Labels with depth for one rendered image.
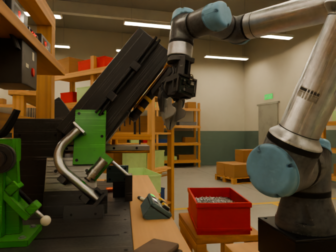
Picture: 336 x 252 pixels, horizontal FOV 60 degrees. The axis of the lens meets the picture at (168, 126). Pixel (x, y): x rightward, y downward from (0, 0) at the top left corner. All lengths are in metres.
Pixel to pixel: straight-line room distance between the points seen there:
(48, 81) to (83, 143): 0.91
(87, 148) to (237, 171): 6.02
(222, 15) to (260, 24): 0.12
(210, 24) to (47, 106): 1.33
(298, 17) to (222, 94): 10.29
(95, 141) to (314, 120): 0.75
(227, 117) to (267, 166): 10.46
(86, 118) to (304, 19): 0.78
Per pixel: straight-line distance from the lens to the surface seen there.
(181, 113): 0.85
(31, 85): 1.20
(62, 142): 1.09
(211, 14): 0.83
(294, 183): 0.64
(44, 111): 1.94
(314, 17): 0.84
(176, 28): 0.90
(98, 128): 1.12
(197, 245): 1.15
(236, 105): 11.29
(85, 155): 1.11
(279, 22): 0.86
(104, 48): 10.36
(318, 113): 0.65
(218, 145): 10.93
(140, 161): 3.75
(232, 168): 6.94
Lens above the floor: 1.19
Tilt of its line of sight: 1 degrees up
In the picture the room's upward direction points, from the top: straight up
